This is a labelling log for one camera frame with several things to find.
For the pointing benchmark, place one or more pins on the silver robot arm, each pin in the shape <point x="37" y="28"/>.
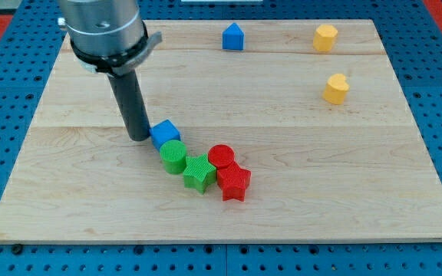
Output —
<point x="110" y="37"/>

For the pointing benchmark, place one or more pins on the green cylinder block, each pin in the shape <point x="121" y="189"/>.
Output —
<point x="173" y="155"/>

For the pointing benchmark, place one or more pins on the blue cube block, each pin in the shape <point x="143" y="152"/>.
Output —
<point x="163" y="132"/>

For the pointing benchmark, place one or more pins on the blue pentagon house block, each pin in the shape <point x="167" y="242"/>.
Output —
<point x="233" y="38"/>

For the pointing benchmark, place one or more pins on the wooden board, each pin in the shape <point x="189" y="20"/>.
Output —
<point x="358" y="172"/>

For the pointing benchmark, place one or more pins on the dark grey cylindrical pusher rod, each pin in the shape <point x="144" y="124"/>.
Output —
<point x="129" y="99"/>

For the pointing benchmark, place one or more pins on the green star block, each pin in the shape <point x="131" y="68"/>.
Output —
<point x="199" y="173"/>

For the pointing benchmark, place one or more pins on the yellow heart block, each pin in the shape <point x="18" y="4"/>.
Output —
<point x="336" y="89"/>

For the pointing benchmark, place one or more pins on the red star block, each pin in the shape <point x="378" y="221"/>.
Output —
<point x="233" y="181"/>

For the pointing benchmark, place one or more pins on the red cylinder block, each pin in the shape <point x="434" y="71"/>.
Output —
<point x="221" y="156"/>

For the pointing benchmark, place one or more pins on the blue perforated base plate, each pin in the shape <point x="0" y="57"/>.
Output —
<point x="410" y="32"/>

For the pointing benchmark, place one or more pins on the yellow hexagon block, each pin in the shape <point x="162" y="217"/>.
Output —
<point x="325" y="37"/>

